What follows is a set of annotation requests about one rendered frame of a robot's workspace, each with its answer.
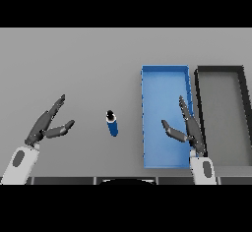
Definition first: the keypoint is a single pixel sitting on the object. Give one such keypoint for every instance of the blue bin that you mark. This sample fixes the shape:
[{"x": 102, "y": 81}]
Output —
[{"x": 164, "y": 118}]

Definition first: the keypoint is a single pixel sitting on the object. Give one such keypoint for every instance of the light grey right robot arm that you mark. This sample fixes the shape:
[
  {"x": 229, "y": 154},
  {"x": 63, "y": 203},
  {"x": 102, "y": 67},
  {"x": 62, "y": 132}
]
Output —
[{"x": 203, "y": 170}]

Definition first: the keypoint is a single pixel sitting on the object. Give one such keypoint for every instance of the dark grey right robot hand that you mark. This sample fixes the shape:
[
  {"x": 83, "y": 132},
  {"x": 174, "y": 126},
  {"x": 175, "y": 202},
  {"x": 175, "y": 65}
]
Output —
[{"x": 193, "y": 129}]

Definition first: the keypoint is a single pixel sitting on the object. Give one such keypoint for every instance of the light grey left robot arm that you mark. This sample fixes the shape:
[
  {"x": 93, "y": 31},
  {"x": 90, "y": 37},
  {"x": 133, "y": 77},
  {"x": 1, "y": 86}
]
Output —
[{"x": 20, "y": 163}]

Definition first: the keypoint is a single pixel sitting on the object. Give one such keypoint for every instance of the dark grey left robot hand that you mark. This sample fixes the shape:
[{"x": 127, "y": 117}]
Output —
[{"x": 42, "y": 125}]

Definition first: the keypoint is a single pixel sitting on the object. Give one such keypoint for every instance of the dark grey bin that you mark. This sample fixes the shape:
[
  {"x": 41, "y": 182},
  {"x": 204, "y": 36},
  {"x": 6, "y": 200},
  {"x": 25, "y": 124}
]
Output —
[{"x": 223, "y": 118}]

